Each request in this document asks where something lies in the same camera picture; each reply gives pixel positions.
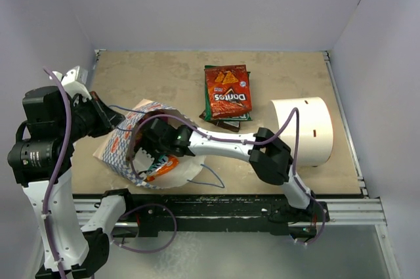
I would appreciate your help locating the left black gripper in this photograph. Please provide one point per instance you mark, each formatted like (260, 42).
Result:
(111, 118)

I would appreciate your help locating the blue checkered paper bag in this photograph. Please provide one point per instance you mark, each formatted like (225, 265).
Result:
(116, 152)

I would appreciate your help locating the red Doritos bag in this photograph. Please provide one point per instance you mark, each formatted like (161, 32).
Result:
(228, 92)

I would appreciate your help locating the brown snack packet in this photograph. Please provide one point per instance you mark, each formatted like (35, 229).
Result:
(233, 126)

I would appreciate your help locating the green Real crisps bag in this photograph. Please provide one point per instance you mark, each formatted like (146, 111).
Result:
(229, 116)

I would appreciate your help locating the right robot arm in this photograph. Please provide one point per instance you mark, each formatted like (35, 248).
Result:
(272, 160)

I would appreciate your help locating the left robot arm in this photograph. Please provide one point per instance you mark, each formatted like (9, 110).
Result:
(41, 162)

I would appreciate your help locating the teal Fox's candy bag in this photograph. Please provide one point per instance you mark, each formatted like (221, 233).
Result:
(157, 165)

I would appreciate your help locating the orange Fox's candy bag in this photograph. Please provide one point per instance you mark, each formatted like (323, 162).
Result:
(169, 166)

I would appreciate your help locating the white cylindrical container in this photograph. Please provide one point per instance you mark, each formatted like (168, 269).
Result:
(315, 127)

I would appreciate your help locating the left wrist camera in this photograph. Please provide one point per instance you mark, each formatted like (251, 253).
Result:
(74, 82)

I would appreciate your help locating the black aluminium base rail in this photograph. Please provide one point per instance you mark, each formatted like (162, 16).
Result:
(245, 213)

